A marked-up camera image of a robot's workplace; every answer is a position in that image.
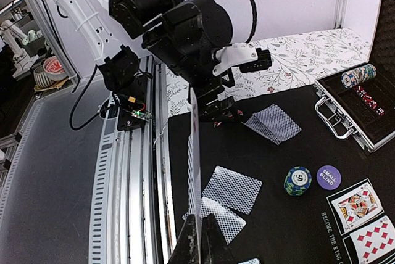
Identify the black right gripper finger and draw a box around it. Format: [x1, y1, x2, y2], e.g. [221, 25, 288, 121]
[168, 214, 236, 263]

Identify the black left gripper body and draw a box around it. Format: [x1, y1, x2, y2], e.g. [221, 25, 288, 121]
[107, 0, 272, 123]

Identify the red triangle all-in marker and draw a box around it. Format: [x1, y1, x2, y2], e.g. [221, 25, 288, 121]
[213, 109, 244, 128]

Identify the green poker chip pile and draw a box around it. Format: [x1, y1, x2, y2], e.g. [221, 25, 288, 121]
[283, 166, 312, 197]

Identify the blue patterned card deck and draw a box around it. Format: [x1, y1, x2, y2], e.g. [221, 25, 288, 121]
[244, 104, 302, 146]

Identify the purple small blind button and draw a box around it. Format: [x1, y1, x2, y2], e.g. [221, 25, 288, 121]
[317, 165, 341, 191]

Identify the face-up king card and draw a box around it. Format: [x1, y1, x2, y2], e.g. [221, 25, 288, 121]
[330, 182, 383, 234]

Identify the face-up diamonds card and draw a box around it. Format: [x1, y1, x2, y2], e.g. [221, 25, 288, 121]
[350, 216, 394, 263]

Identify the long poker chip stack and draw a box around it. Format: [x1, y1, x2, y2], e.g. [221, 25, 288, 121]
[341, 64, 377, 89]

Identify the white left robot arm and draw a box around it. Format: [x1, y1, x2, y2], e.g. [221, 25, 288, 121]
[53, 0, 272, 123]

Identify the black poker mat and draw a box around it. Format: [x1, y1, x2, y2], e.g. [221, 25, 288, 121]
[168, 85, 395, 264]

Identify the floral white tablecloth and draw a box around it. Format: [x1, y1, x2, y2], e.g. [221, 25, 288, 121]
[165, 28, 371, 117]

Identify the aluminium poker chip case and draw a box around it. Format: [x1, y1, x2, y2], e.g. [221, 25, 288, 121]
[314, 0, 394, 153]

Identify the red dice row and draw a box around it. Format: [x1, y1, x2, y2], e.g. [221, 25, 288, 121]
[354, 86, 385, 116]

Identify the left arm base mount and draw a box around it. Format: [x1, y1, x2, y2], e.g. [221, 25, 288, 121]
[98, 45, 153, 131]

